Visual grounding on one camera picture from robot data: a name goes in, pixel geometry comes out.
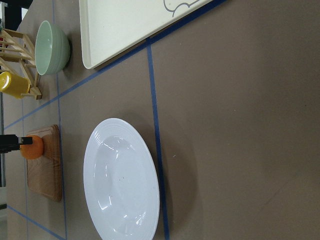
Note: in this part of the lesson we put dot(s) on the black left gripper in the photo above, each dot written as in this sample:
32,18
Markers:
11,142

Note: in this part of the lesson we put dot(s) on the orange fruit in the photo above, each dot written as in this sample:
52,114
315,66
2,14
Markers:
34,147

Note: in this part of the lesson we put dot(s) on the cream bear tray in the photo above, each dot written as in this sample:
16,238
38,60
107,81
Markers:
110,27

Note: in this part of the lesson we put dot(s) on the wooden cutting board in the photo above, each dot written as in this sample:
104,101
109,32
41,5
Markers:
44,174

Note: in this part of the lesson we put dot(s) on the yellow mug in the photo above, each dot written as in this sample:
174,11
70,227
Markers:
14,85

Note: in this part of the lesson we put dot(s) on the wooden cup rack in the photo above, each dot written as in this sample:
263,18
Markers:
17,56

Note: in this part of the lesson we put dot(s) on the green ceramic bowl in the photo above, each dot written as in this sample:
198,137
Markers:
52,49

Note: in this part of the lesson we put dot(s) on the white round plate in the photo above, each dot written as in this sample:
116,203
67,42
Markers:
120,183

